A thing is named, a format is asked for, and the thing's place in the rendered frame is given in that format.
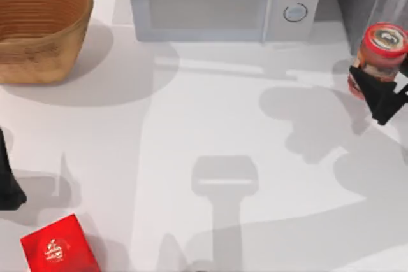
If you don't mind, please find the pale grey microwave oven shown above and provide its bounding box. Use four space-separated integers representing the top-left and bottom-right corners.
123 0 326 45

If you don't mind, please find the jar with red lid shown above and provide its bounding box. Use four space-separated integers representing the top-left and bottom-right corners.
347 22 408 99

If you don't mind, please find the round microwave knob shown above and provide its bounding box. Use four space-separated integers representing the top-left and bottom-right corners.
282 2 309 24

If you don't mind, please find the microwave door handle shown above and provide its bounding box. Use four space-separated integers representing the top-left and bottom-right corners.
260 0 275 45

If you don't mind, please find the grey cabinet with dark inside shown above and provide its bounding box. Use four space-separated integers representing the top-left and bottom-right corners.
329 0 408 57

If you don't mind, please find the woven brown basket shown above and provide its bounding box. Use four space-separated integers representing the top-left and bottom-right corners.
0 0 94 85

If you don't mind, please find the microwave oven door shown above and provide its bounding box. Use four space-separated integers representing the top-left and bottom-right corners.
124 0 279 43

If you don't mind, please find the red box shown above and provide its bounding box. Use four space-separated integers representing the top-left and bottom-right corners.
20 213 101 272

